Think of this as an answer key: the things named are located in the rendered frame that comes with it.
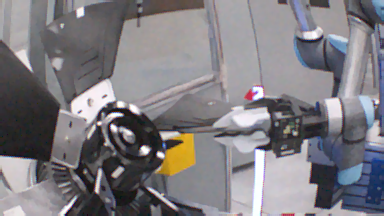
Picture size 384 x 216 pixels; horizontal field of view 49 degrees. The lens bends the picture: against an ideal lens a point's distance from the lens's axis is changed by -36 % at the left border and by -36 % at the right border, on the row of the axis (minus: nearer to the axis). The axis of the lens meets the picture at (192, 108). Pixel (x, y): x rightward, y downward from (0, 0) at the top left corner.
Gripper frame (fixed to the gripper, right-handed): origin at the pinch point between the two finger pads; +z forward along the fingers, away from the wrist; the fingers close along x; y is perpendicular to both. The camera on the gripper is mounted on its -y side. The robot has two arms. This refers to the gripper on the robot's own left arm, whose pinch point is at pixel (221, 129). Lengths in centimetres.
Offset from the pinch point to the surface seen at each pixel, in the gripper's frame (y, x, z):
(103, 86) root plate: 3.7, -10.3, 17.8
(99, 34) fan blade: -5.7, -17.7, 19.7
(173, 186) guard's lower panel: -106, 64, 13
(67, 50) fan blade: -4.4, -16.4, 26.9
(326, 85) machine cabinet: -398, 130, -136
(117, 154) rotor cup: 19.0, -5.3, 14.9
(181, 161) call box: -35.3, 21.0, 7.4
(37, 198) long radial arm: 21.0, 3.2, 34.1
